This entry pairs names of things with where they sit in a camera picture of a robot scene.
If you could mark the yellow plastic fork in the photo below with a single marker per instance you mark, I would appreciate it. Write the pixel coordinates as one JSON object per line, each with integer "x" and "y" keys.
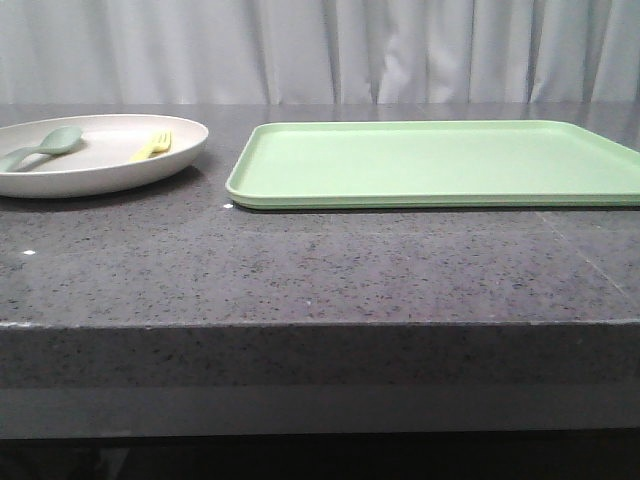
{"x": 159, "y": 143}

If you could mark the light green plastic tray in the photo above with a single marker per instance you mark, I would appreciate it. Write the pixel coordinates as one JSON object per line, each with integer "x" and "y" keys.
{"x": 423, "y": 164}

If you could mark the teal green plastic spoon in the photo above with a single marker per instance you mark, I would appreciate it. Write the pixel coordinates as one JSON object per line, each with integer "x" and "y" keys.
{"x": 59, "y": 141}

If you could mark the white pleated curtain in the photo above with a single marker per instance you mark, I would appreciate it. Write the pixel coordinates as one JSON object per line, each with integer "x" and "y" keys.
{"x": 318, "y": 52}

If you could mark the white round plate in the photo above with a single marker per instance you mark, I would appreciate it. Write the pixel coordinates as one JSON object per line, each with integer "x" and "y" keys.
{"x": 102, "y": 162}

